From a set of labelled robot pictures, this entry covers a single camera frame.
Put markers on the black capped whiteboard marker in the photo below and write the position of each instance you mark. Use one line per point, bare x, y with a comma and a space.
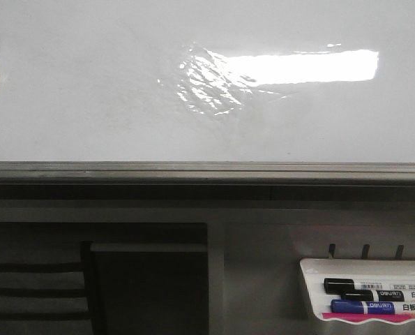
337, 285

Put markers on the blue capped whiteboard marker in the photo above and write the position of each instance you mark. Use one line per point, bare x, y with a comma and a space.
373, 307

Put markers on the white plastic marker tray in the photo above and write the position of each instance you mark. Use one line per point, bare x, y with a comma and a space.
318, 303

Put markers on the black chair backrest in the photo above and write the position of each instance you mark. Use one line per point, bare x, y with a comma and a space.
44, 291

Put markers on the white whiteboard with metal frame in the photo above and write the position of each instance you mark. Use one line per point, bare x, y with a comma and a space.
208, 91

